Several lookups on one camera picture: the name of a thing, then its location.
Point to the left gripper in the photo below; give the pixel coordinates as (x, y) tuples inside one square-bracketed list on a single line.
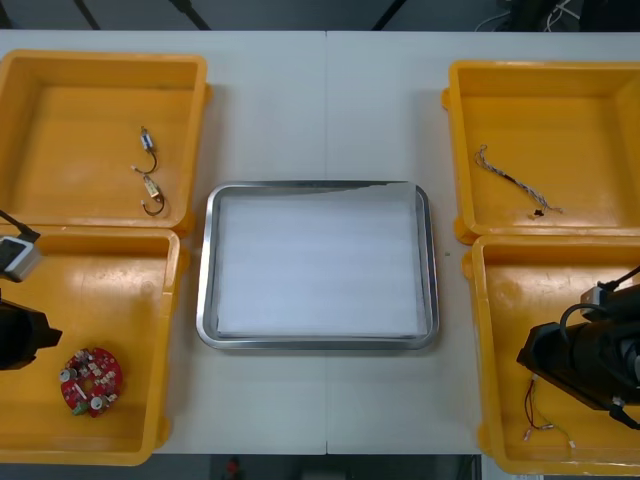
[(22, 337)]

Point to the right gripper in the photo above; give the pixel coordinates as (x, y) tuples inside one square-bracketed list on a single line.
[(550, 355)]

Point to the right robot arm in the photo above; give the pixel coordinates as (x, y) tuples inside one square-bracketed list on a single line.
[(610, 340)]

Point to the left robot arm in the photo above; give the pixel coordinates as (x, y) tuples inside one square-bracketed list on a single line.
[(17, 257)]

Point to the yellow-orange plastic bin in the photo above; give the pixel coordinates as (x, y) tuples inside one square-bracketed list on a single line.
[(520, 300), (550, 115), (115, 300), (75, 150)]

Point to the round red circuit board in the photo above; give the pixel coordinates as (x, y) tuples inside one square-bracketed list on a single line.
[(90, 382)]

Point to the steel tray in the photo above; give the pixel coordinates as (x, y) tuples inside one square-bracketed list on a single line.
[(202, 300)]

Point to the solenoid with white label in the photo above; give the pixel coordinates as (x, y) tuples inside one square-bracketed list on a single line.
[(150, 186)]

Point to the solenoid with blue label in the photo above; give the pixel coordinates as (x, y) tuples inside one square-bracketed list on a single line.
[(146, 141)]

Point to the white sheet liner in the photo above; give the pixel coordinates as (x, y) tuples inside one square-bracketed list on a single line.
[(320, 260)]

